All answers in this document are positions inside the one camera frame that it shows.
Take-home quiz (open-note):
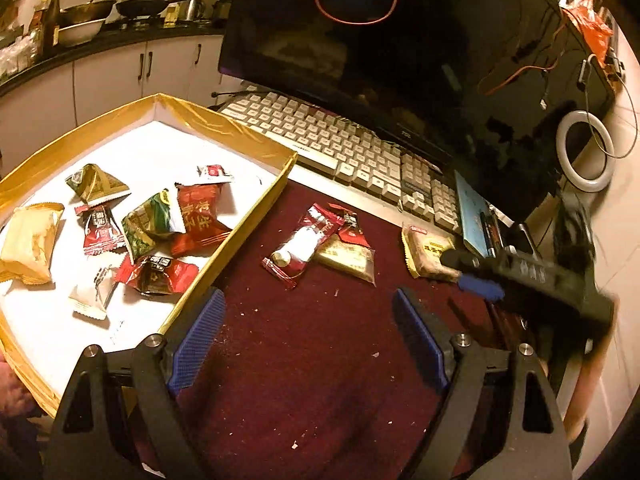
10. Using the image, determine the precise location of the dark red candy packet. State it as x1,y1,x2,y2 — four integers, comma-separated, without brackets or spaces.
115,256,200,296

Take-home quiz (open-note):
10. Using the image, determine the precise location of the large cracker packet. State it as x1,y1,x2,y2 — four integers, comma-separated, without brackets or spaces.
401,224,460,283

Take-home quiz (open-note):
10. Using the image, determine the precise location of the beige biscuit bar packet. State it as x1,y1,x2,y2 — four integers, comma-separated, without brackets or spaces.
314,234,375,285

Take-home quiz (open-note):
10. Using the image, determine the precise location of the white wrinkled snack packet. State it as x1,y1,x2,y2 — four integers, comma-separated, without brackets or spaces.
68,266,117,321

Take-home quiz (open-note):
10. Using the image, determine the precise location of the red triangular snack packet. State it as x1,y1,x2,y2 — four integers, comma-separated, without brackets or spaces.
170,183,231,258

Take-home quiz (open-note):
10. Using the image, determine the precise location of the small black red candy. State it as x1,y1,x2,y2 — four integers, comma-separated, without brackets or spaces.
329,203,370,248

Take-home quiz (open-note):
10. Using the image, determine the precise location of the green pea snack packet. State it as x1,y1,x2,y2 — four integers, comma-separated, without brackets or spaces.
120,188,186,262

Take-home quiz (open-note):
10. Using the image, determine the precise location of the long red snack packet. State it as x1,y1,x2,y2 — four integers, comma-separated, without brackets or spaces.
262,203,344,289

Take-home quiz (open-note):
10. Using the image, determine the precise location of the small red white sachet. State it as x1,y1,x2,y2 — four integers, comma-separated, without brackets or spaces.
193,165,233,184

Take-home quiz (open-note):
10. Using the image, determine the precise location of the olive gold snack packet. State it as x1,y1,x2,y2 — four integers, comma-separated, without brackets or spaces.
65,164,130,206

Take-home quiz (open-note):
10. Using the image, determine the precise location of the red candy wrapper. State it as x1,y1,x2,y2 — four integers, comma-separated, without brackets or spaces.
75,204,125,256

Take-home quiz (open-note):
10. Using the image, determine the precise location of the black pen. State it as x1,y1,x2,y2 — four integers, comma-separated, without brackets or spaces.
480,210,504,258

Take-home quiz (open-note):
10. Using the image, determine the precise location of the blue notebook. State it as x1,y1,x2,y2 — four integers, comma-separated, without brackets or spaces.
454,171,489,258

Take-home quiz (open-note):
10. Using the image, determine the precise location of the dark red table cloth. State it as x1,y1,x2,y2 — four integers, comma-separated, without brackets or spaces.
178,182,521,479

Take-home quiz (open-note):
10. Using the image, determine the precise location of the gold cardboard box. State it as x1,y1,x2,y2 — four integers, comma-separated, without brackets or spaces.
1,94,296,415

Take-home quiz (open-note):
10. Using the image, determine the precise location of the white mechanical keyboard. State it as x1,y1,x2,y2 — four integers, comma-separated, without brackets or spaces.
218,89,462,235

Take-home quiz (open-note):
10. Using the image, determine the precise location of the golden pastry packet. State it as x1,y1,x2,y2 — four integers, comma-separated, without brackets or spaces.
1,203,64,285

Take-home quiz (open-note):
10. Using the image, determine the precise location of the black computer monitor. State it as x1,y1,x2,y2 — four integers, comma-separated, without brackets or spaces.
219,0,614,220

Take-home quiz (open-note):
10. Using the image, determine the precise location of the orange plastic bag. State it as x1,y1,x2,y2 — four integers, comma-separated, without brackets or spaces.
563,0,613,67

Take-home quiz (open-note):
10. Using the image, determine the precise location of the white bowl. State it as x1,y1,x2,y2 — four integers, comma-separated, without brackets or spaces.
58,18,105,48

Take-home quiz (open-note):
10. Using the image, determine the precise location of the black wok with lid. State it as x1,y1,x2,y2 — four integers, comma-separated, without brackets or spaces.
115,0,186,20

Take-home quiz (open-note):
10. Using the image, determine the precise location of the dark glass bottle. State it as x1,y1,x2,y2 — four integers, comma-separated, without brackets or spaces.
42,0,60,58

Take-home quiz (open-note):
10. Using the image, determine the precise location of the white ring light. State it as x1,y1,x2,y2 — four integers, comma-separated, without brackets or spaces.
555,110,615,194

